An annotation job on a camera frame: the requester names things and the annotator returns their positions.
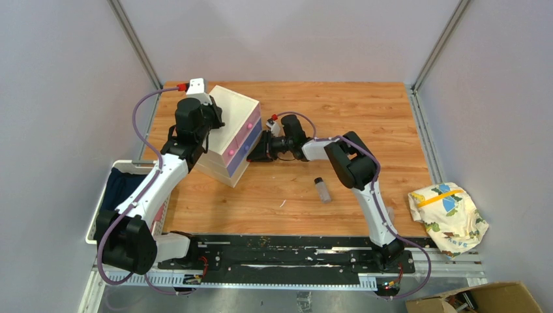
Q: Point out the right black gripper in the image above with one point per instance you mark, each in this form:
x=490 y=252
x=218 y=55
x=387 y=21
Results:
x=261 y=154

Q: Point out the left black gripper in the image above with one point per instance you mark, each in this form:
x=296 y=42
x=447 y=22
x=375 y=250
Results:
x=216 y=112

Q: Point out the purple drawer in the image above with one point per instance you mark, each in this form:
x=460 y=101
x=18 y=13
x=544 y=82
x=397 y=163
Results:
x=244 y=149

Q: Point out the pink drawer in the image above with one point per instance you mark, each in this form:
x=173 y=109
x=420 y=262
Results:
x=248 y=125
x=230 y=151

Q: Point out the white mini drawer cabinet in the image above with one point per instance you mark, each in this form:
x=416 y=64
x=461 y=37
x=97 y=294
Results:
x=235 y=110

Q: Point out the small clear bottle black cap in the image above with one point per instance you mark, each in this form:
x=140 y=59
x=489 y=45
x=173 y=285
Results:
x=322 y=190

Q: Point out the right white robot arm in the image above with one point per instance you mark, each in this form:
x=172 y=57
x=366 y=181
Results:
x=353 y=163

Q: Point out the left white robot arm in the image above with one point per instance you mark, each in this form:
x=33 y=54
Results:
x=124 y=236

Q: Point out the dark blue cloth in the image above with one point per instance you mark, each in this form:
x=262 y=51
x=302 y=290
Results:
x=119 y=187

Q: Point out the printed cream cloth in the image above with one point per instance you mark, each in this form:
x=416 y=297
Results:
x=449 y=216

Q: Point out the cardboard box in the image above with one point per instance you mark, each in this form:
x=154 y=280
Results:
x=492 y=297

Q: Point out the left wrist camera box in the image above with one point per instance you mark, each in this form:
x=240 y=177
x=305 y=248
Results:
x=197 y=88

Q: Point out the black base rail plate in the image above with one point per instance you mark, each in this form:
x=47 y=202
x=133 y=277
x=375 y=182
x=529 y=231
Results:
x=290 y=262

